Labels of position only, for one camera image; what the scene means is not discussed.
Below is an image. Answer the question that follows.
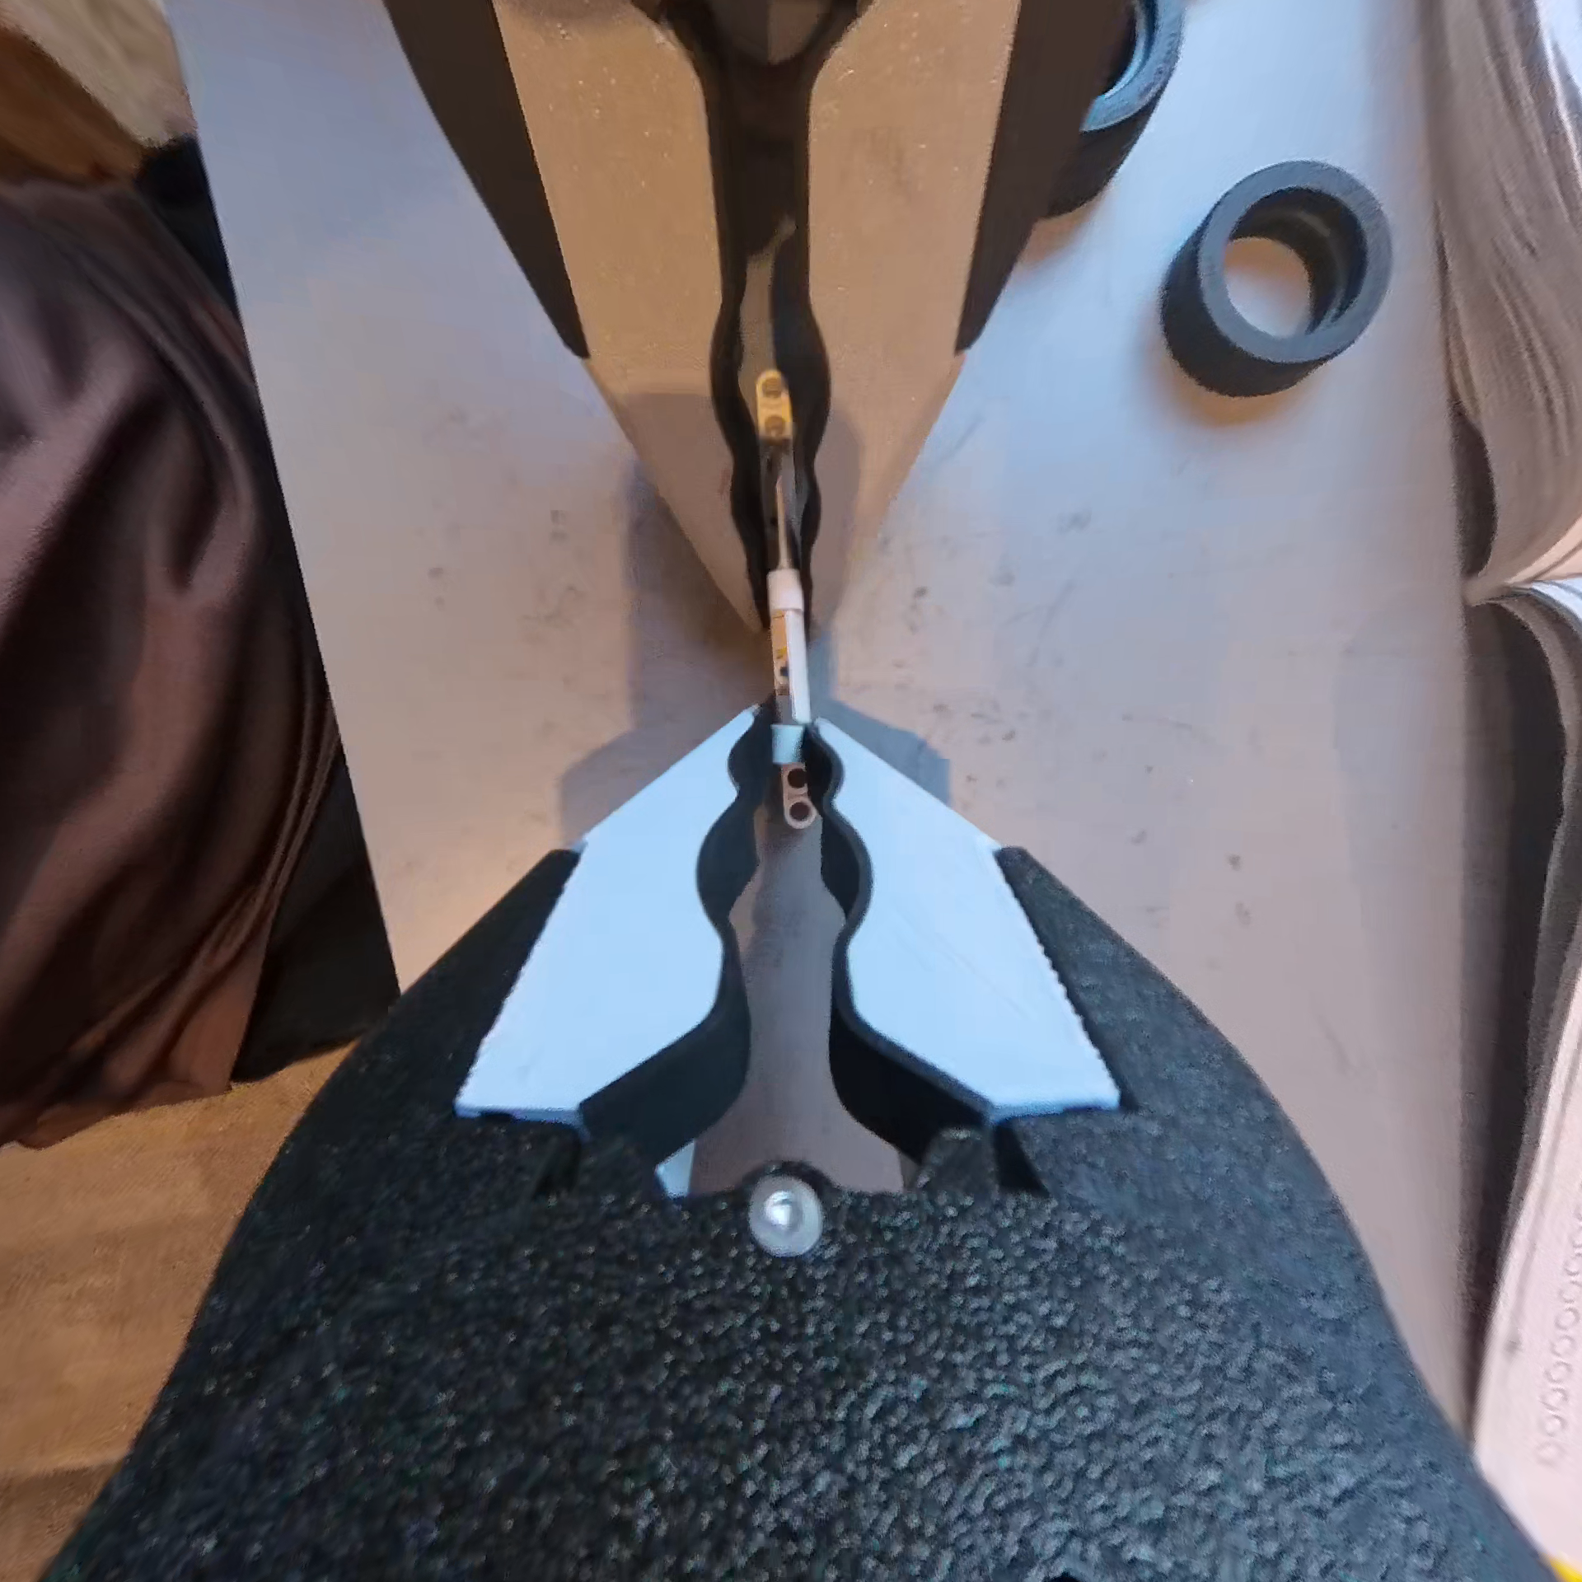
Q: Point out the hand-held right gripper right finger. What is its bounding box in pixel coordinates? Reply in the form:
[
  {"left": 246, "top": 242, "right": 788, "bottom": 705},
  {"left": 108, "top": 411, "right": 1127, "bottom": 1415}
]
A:
[{"left": 803, "top": 718, "right": 1123, "bottom": 1170}]

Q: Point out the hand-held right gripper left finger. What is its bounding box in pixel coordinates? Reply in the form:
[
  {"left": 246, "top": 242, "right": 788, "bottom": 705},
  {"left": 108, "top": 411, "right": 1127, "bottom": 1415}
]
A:
[{"left": 451, "top": 705, "right": 769, "bottom": 1170}]

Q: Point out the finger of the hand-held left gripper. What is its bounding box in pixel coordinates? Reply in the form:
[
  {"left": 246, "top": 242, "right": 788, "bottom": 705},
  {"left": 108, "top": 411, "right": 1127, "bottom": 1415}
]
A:
[
  {"left": 491, "top": 0, "right": 783, "bottom": 633},
  {"left": 788, "top": 0, "right": 1027, "bottom": 618}
]

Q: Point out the long white toy beam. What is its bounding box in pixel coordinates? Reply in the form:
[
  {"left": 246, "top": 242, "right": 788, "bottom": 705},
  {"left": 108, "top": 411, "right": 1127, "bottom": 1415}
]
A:
[{"left": 752, "top": 370, "right": 818, "bottom": 827}]

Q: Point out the white toy beam brick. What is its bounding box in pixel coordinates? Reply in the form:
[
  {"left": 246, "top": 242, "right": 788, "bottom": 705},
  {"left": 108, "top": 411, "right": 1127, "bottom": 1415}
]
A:
[{"left": 767, "top": 567, "right": 816, "bottom": 726}]

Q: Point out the grey desk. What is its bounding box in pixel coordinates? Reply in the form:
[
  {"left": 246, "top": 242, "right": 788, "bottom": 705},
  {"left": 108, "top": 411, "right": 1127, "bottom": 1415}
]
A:
[{"left": 159, "top": 0, "right": 1483, "bottom": 1424}]

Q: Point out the black rubber tyre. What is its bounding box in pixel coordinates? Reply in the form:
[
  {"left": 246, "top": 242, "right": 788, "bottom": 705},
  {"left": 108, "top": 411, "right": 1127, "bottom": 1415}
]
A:
[
  {"left": 1042, "top": 0, "right": 1186, "bottom": 223},
  {"left": 1159, "top": 161, "right": 1395, "bottom": 400}
]

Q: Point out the wooden side panel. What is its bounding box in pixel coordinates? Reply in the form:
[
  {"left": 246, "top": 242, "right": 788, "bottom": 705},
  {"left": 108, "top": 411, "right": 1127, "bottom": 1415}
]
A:
[{"left": 0, "top": 25, "right": 150, "bottom": 187}]

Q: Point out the person's brown shirt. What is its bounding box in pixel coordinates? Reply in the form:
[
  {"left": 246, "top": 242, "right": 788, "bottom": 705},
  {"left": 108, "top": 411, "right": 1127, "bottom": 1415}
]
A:
[{"left": 0, "top": 174, "right": 347, "bottom": 1151}]

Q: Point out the open white instruction booklet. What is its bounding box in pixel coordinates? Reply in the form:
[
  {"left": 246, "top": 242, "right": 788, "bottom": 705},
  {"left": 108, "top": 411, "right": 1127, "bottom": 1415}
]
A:
[{"left": 1421, "top": 0, "right": 1582, "bottom": 1582}]

